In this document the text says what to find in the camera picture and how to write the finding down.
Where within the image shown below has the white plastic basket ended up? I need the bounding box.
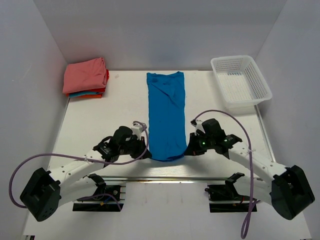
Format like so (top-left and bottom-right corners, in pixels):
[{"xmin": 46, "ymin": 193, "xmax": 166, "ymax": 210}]
[{"xmin": 210, "ymin": 55, "xmax": 273, "ymax": 109}]

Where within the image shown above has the pink folded t-shirt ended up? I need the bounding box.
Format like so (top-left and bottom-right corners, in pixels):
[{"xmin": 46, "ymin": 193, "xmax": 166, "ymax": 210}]
[{"xmin": 62, "ymin": 57, "xmax": 106, "ymax": 93}]

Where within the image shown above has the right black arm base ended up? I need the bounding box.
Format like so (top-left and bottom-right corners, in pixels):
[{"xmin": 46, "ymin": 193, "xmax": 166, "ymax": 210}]
[{"xmin": 204, "ymin": 172, "xmax": 250, "ymax": 213}]

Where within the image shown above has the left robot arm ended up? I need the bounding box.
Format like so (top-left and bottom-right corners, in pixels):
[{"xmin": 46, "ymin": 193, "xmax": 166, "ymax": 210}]
[{"xmin": 20, "ymin": 121, "xmax": 151, "ymax": 222}]

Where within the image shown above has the blue t-shirt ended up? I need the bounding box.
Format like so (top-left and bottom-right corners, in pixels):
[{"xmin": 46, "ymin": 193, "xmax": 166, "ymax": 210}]
[{"xmin": 146, "ymin": 71, "xmax": 187, "ymax": 162}]

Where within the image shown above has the teal folded t-shirt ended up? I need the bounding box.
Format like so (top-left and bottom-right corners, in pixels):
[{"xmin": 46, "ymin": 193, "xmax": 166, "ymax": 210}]
[{"xmin": 67, "ymin": 91, "xmax": 103, "ymax": 99}]

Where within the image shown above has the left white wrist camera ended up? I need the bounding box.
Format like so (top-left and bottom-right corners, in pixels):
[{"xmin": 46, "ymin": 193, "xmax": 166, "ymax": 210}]
[{"xmin": 131, "ymin": 121, "xmax": 147, "ymax": 140}]

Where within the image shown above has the aluminium table edge rail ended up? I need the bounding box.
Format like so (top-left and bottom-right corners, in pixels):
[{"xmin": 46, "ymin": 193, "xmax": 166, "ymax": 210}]
[{"xmin": 102, "ymin": 176, "xmax": 228, "ymax": 183}]

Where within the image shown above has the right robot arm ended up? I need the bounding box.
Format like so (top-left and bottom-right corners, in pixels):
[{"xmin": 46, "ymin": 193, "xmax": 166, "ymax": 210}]
[{"xmin": 184, "ymin": 118, "xmax": 315, "ymax": 220}]

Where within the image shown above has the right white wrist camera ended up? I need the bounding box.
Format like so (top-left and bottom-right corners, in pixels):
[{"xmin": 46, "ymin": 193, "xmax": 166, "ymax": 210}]
[{"xmin": 190, "ymin": 119, "xmax": 206, "ymax": 136}]

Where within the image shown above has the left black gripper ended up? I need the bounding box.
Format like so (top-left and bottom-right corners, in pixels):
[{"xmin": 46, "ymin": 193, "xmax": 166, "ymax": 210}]
[{"xmin": 119, "ymin": 135, "xmax": 152, "ymax": 160}]

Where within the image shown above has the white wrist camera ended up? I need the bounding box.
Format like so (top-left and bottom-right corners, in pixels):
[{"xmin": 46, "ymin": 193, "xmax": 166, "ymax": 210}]
[
  {"xmin": 131, "ymin": 121, "xmax": 147, "ymax": 140},
  {"xmin": 190, "ymin": 119, "xmax": 206, "ymax": 136}
]

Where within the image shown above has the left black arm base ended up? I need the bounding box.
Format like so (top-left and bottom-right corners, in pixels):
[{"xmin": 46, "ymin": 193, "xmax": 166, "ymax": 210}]
[{"xmin": 72, "ymin": 173, "xmax": 126, "ymax": 212}]

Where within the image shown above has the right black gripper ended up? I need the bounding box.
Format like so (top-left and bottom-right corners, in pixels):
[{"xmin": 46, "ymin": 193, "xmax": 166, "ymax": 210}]
[{"xmin": 185, "ymin": 131, "xmax": 215, "ymax": 156}]

